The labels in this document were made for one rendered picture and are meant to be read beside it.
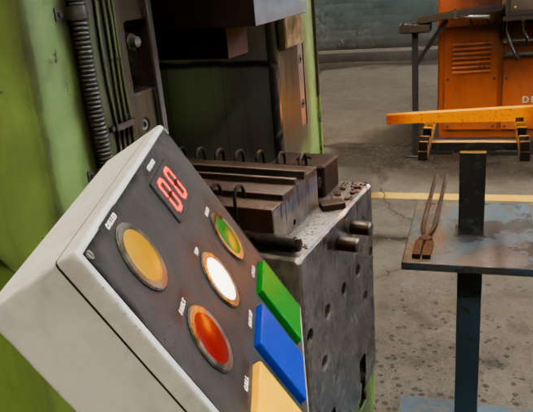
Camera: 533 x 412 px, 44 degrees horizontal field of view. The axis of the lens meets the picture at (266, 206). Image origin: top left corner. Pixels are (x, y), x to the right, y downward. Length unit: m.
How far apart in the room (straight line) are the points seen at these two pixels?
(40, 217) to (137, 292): 0.45
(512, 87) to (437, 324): 2.38
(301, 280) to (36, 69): 0.51
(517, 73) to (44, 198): 4.03
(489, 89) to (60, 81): 4.00
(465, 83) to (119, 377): 4.30
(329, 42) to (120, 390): 8.50
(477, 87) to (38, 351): 4.33
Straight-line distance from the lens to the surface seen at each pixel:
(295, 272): 1.05
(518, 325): 2.67
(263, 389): 0.55
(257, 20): 1.00
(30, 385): 1.18
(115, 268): 0.45
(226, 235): 0.69
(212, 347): 0.51
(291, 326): 0.70
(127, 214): 0.52
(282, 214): 1.10
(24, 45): 0.83
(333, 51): 8.87
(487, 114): 1.61
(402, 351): 2.47
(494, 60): 4.63
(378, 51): 8.76
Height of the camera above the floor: 1.36
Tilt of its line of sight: 21 degrees down
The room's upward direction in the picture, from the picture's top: 5 degrees counter-clockwise
